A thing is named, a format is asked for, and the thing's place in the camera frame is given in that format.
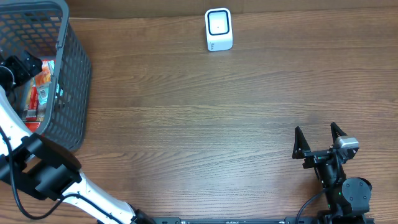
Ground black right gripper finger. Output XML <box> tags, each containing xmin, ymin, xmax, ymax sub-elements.
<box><xmin>292</xmin><ymin>126</ymin><xmax>311</xmax><ymax>159</ymax></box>
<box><xmin>330</xmin><ymin>122</ymin><xmax>346</xmax><ymax>144</ymax></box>

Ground grey plastic mesh basket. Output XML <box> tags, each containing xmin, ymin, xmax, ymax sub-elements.
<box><xmin>1</xmin><ymin>0</ymin><xmax>91</xmax><ymax>151</ymax></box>

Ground red snack stick packet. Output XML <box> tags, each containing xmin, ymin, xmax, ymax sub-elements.
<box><xmin>25</xmin><ymin>86</ymin><xmax>38</xmax><ymax>121</ymax></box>

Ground orange tissue pack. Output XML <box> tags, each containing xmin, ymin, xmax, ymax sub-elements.
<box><xmin>34</xmin><ymin>60</ymin><xmax>51</xmax><ymax>86</ymax></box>

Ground orange long noodle package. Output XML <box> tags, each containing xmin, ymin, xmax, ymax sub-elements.
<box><xmin>22</xmin><ymin>78</ymin><xmax>47</xmax><ymax>132</ymax></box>

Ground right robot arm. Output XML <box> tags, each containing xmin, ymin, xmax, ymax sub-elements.
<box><xmin>292</xmin><ymin>122</ymin><xmax>374</xmax><ymax>223</ymax></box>

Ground white barcode scanner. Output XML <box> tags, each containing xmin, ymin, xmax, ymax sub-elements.
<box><xmin>205</xmin><ymin>7</ymin><xmax>233</xmax><ymax>52</ymax></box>

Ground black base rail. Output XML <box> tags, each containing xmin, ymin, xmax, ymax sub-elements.
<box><xmin>152</xmin><ymin>217</ymin><xmax>375</xmax><ymax>224</ymax></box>

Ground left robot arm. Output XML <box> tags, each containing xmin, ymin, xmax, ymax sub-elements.
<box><xmin>1</xmin><ymin>50</ymin><xmax>154</xmax><ymax>223</ymax></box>

